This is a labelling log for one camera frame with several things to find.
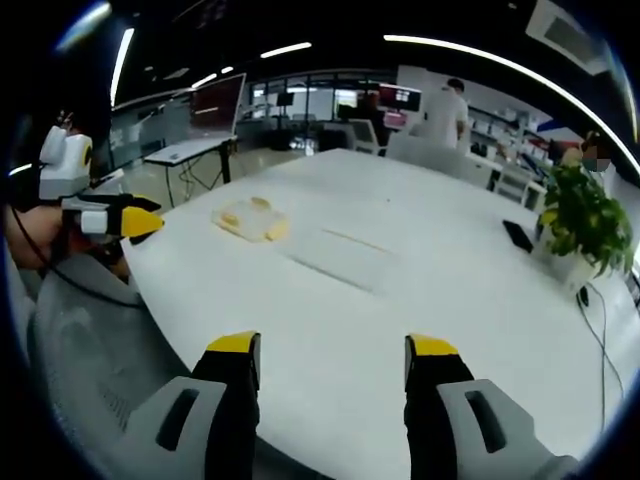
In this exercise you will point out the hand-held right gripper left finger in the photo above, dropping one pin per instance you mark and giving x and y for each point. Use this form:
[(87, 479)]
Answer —
[(220, 395)]

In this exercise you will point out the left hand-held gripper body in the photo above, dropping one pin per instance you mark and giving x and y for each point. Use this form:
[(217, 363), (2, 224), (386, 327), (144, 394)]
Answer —
[(60, 170)]

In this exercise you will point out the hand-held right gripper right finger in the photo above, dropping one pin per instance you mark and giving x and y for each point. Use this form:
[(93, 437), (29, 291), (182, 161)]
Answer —
[(440, 400)]

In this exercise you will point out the white folding table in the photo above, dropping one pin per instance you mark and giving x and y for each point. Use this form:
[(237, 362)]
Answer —
[(187, 150)]

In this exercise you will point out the straight ceiling light strip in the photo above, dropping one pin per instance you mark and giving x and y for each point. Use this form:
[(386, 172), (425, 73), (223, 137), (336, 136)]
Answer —
[(121, 65)]

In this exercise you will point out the grey mesh chair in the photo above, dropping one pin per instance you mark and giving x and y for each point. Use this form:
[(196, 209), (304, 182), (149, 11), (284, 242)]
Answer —
[(90, 345)]

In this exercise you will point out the large standing display screen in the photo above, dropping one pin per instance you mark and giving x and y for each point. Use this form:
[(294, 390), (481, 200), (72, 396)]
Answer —
[(216, 105)]

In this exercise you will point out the black phone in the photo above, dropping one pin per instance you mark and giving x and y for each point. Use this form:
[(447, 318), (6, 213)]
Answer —
[(518, 236)]

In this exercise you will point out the white plant pot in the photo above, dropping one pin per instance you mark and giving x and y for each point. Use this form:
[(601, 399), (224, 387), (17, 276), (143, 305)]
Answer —
[(567, 267)]

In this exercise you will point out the short ceiling light strip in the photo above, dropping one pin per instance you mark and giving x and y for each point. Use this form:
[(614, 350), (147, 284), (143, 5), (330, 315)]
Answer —
[(286, 49)]

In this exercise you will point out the green potted plant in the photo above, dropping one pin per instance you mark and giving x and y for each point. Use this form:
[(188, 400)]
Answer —
[(582, 215)]

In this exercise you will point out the white office chair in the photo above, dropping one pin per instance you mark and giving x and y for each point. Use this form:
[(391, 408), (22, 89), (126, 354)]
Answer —
[(367, 135)]

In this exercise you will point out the white storage shelves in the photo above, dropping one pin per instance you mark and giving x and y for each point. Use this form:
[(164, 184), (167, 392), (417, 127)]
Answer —
[(505, 132)]

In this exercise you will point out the red lit monitor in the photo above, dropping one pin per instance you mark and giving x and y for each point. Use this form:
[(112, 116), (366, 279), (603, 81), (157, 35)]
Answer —
[(400, 97)]

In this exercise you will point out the long curved ceiling light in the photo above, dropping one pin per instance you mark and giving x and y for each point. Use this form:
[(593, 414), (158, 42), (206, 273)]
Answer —
[(525, 65)]

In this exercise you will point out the ceiling air vent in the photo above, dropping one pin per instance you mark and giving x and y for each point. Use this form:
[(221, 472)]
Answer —
[(565, 27)]

